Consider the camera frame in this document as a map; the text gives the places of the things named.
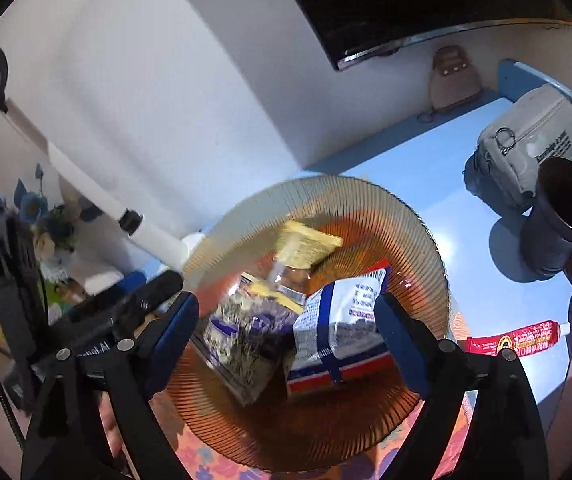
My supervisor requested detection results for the purple flower print snack packet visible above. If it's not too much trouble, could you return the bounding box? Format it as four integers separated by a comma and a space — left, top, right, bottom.
201, 272, 307, 407

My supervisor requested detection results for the grey zipper pouch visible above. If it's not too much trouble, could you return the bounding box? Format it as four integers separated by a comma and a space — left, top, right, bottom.
463, 84, 572, 211

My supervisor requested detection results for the blue wooden panel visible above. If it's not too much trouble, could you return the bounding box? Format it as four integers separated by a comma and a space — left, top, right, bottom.
497, 59, 572, 128

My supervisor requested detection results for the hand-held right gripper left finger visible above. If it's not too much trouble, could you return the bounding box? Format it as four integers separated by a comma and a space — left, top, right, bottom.
20, 291, 201, 480

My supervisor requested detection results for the blue and white flower bouquet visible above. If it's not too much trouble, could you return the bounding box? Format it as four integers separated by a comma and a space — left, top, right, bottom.
0, 162, 104, 261

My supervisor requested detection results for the white blue red snack packet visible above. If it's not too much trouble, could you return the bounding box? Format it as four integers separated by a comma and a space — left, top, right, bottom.
286, 266, 397, 396

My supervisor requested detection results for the dark metal cup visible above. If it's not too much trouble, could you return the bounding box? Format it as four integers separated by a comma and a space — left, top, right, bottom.
520, 156, 572, 277

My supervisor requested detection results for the red tube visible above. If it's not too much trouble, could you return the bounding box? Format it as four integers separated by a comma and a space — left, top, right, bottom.
465, 321, 572, 357

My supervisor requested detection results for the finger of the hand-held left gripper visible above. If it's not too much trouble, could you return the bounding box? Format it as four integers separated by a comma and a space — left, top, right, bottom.
68, 270, 185, 342

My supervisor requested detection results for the amber ribbed glass bowl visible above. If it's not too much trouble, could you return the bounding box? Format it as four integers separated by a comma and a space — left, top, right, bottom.
166, 175, 451, 477

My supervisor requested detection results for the black flat screen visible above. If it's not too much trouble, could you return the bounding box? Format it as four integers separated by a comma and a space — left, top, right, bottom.
266, 0, 572, 72

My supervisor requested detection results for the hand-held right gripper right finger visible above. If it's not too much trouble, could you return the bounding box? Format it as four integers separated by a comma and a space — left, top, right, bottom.
375, 291, 552, 480

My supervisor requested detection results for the yellow snack packet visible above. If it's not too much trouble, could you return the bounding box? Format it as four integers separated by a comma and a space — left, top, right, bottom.
272, 220, 344, 286

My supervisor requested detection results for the colourful floral cloth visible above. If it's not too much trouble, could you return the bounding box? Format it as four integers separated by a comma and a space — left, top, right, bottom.
98, 310, 482, 480

